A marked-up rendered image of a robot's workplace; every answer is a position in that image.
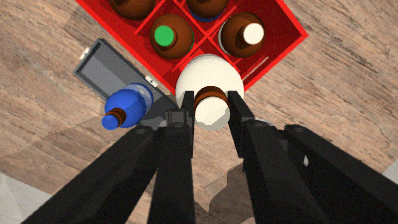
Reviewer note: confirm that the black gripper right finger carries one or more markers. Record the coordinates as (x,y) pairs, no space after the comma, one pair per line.
(347,190)

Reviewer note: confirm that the grey tray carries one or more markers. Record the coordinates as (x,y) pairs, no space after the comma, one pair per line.
(101,70)

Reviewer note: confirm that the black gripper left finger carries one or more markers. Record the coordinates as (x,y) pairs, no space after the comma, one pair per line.
(109,188)

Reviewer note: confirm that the brown bottle with white cap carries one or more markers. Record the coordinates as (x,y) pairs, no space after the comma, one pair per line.
(241,35)

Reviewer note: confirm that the brown bottle with green cap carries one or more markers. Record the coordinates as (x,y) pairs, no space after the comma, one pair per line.
(171,43)

